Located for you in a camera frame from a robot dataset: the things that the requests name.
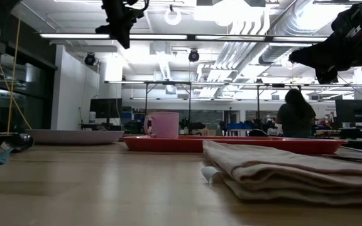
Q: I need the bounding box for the beige cloth napkin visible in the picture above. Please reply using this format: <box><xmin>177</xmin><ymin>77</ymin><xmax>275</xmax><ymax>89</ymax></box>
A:
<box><xmin>200</xmin><ymin>140</ymin><xmax>362</xmax><ymax>207</ymax></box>

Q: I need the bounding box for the silver ventilation duct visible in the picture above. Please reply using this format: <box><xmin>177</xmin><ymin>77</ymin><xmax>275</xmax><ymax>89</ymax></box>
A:
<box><xmin>258</xmin><ymin>0</ymin><xmax>339</xmax><ymax>65</ymax></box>

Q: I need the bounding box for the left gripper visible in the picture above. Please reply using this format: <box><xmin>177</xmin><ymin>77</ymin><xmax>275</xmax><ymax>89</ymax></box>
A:
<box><xmin>95</xmin><ymin>0</ymin><xmax>147</xmax><ymax>50</ymax></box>

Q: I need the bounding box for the white ring ceiling lamp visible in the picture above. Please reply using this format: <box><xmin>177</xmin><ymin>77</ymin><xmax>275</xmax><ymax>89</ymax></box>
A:
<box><xmin>164</xmin><ymin>4</ymin><xmax>182</xmax><ymax>26</ymax></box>

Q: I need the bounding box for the lavender grey plate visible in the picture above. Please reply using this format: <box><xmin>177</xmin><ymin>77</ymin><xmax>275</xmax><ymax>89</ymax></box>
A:
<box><xmin>25</xmin><ymin>129</ymin><xmax>125</xmax><ymax>146</ymax></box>

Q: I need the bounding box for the overhead light bar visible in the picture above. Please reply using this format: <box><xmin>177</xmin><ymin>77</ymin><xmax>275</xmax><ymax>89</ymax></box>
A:
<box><xmin>39</xmin><ymin>33</ymin><xmax>329</xmax><ymax>42</ymax></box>

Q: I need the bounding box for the teal-handled spoon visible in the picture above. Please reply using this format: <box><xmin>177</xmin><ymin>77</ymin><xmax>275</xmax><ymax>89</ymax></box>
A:
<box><xmin>0</xmin><ymin>133</ymin><xmax>35</xmax><ymax>166</ymax></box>

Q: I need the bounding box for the black background workstation frame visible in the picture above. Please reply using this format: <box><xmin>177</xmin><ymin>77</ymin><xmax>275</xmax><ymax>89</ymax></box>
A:
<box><xmin>145</xmin><ymin>80</ymin><xmax>193</xmax><ymax>134</ymax></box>
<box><xmin>256</xmin><ymin>83</ymin><xmax>303</xmax><ymax>120</ymax></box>

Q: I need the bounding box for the red plastic tray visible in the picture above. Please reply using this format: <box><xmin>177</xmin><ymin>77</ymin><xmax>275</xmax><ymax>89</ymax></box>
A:
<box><xmin>120</xmin><ymin>134</ymin><xmax>348</xmax><ymax>155</ymax></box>

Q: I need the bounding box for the yellow cable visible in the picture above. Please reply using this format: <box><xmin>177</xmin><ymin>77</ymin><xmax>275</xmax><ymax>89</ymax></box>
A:
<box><xmin>0</xmin><ymin>18</ymin><xmax>33</xmax><ymax>136</ymax></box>

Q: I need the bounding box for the black ceiling camera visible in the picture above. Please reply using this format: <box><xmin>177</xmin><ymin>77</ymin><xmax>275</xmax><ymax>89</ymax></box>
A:
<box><xmin>188</xmin><ymin>48</ymin><xmax>200</xmax><ymax>63</ymax></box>
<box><xmin>84</xmin><ymin>52</ymin><xmax>97</xmax><ymax>67</ymax></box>

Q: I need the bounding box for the black computer monitor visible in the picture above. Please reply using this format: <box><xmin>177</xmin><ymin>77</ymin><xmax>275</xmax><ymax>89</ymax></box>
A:
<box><xmin>89</xmin><ymin>98</ymin><xmax>123</xmax><ymax>126</ymax></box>
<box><xmin>335</xmin><ymin>99</ymin><xmax>362</xmax><ymax>124</ymax></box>

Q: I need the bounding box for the person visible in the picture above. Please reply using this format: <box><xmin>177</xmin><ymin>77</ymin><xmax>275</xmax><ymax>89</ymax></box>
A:
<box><xmin>275</xmin><ymin>89</ymin><xmax>317</xmax><ymax>138</ymax></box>

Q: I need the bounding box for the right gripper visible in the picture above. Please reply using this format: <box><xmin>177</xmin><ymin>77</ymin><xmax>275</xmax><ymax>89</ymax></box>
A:
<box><xmin>290</xmin><ymin>3</ymin><xmax>362</xmax><ymax>84</ymax></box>

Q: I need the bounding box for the pink mug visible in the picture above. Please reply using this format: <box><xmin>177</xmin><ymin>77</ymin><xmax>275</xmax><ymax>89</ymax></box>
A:
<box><xmin>143</xmin><ymin>112</ymin><xmax>180</xmax><ymax>139</ymax></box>

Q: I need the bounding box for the blue storage bin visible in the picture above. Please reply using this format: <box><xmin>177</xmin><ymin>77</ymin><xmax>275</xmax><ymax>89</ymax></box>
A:
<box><xmin>227</xmin><ymin>122</ymin><xmax>253</xmax><ymax>131</ymax></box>

